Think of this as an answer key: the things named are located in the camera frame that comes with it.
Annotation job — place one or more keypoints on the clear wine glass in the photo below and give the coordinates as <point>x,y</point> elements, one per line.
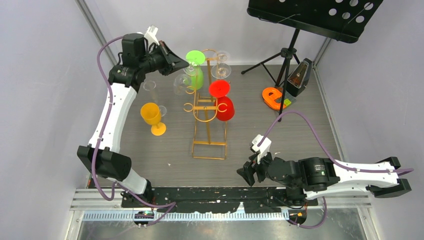
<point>151,87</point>
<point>221,71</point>
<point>182,84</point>
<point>221,56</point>

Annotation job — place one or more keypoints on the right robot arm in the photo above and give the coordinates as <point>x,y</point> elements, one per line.
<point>315,177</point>

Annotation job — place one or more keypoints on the clear wine glass front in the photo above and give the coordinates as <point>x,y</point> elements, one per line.
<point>151,87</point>

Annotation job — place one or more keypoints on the green toy brick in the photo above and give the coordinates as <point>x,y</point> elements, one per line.
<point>287,103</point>

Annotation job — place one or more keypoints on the black metronome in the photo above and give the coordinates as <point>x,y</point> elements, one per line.
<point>299,78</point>

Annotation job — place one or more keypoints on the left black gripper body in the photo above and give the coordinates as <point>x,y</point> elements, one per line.
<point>155,60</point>

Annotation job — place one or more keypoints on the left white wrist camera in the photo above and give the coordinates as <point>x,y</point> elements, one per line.
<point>151,35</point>

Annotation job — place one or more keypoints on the green wine glass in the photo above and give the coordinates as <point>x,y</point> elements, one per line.
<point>195,58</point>

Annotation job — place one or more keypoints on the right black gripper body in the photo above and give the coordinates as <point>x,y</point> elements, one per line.
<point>260,167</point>

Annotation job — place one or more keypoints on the yellow wine glass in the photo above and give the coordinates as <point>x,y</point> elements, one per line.
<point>151,114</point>

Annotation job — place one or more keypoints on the orange toy track piece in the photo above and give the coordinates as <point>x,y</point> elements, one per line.
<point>273,98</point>

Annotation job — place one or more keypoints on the black music stand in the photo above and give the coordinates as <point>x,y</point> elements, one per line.
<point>340,20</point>

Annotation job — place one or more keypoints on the red wine glass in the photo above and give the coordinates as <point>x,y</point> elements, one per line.
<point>219,89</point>

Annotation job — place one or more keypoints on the gold wire glass rack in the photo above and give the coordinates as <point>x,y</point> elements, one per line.
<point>205,111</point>

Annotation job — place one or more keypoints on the clear wine glass back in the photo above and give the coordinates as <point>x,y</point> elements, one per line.
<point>221,56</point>

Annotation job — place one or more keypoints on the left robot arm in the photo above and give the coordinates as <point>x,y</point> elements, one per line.
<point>142,53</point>

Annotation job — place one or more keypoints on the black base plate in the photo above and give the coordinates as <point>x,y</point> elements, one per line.
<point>221,200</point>

